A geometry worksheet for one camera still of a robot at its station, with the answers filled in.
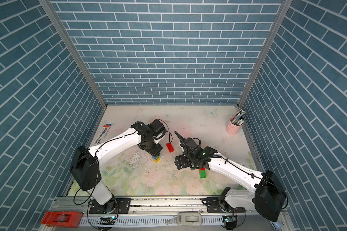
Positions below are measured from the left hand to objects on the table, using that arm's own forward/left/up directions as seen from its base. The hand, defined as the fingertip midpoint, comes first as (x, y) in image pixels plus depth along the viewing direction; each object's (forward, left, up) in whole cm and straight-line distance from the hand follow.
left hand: (158, 152), depth 82 cm
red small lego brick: (-3, -27, -16) cm, 32 cm away
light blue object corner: (-33, -58, -7) cm, 67 cm away
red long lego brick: (+9, -6, -9) cm, 14 cm away
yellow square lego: (0, +2, -10) cm, 11 cm away
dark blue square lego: (+1, +4, -10) cm, 11 cm away
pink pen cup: (+20, -49, -3) cm, 53 cm away
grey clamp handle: (-31, -16, -7) cm, 35 cm away
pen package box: (+19, +43, -11) cm, 48 cm away
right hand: (-5, -14, -1) cm, 15 cm away
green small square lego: (-9, -26, -8) cm, 29 cm away
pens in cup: (+24, -52, +4) cm, 58 cm away
